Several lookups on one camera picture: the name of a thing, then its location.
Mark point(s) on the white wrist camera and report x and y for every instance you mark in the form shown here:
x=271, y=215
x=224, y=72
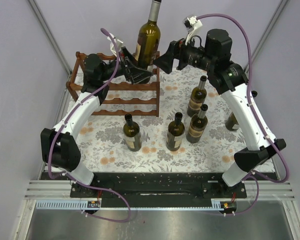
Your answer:
x=192, y=25
x=118, y=42

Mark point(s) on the wine bottle front left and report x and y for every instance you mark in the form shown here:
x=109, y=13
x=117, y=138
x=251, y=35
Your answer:
x=132, y=135

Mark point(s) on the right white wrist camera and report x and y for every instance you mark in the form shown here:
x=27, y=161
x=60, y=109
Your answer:
x=192, y=25

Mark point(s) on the green wine bottle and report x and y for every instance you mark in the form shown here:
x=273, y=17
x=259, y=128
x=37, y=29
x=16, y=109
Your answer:
x=148, y=39

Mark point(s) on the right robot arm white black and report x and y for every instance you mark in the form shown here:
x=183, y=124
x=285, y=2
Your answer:
x=231, y=83

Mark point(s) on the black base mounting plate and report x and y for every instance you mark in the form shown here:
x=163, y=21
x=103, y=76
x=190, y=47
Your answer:
x=195, y=184

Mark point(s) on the brown wooden wine rack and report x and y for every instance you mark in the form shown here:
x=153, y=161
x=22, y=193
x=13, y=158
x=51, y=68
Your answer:
x=73, y=88

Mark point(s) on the floral patterned table mat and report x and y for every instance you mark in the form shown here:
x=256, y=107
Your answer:
x=103, y=149

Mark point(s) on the wine bottle far right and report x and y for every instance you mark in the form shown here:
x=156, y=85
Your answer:
x=232, y=123

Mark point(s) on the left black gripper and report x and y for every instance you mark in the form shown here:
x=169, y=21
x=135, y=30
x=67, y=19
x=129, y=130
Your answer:
x=133, y=74

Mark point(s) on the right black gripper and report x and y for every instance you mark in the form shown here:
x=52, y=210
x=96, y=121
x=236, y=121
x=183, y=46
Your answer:
x=176, y=50

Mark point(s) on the wine bottle brown label back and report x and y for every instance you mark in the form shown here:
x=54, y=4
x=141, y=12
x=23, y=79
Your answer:
x=197, y=97

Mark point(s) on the wine bottle front centre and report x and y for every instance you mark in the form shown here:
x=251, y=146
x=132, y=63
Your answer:
x=175, y=133

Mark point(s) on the white slotted cable duct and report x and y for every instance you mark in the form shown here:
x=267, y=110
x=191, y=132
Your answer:
x=87, y=205

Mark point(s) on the wine bottle brown label front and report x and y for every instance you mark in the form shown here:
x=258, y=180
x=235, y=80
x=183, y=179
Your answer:
x=197, y=125

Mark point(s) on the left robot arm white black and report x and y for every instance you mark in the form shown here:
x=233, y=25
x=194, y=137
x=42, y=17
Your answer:
x=58, y=145

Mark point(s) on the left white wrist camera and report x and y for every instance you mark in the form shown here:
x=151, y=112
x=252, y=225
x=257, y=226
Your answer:
x=118, y=42

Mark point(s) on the wine bottle brown label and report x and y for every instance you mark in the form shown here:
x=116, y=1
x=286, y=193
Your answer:
x=197, y=97
x=197, y=125

